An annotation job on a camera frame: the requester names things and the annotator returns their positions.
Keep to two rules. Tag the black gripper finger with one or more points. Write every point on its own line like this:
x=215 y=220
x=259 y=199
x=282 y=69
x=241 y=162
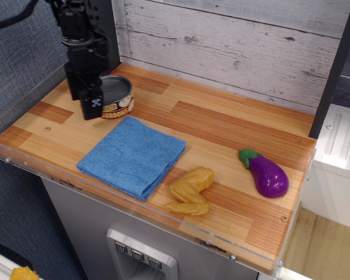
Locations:
x=91 y=100

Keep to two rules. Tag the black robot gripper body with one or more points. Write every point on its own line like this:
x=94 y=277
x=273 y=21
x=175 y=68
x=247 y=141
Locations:
x=86 y=62

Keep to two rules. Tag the sliced mushrooms tin can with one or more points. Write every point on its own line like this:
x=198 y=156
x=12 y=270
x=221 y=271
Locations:
x=118 y=96

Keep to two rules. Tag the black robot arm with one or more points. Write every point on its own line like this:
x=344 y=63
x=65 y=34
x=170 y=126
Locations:
x=74 y=21

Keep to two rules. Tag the folded blue rag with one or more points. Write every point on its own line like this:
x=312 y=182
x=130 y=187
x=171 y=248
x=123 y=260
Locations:
x=133 y=158

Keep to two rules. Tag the yellow plastic chicken wing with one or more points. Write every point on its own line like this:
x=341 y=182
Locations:
x=187 y=189

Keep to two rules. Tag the grey cabinet with dispenser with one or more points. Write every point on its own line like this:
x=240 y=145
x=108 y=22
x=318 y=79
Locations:
x=87 y=220

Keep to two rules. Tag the silver dispenser button panel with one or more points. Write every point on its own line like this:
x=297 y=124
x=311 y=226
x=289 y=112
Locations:
x=134 y=259

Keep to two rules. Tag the yellow object bottom left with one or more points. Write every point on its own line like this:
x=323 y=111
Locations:
x=23 y=273

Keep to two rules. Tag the purple toy eggplant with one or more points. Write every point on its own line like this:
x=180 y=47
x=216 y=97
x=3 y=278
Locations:
x=270 y=180

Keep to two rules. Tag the white ridged appliance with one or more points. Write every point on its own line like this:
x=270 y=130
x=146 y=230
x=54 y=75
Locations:
x=326 y=191

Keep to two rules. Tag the dark left vertical post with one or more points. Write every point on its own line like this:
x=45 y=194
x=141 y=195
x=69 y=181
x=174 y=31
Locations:
x=106 y=23

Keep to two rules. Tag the dark vertical post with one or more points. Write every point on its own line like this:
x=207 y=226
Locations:
x=106 y=23
x=332 y=82

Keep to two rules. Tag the dark right vertical post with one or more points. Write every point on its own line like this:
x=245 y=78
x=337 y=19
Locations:
x=332 y=82

